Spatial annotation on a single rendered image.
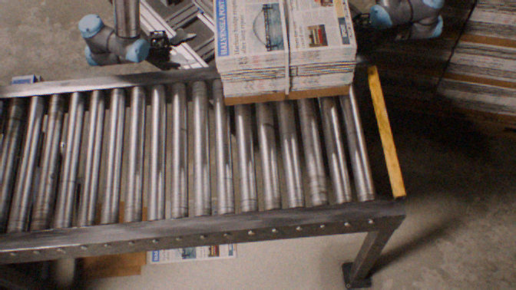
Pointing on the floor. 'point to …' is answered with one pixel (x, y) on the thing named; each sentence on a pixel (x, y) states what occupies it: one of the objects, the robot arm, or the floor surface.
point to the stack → (441, 96)
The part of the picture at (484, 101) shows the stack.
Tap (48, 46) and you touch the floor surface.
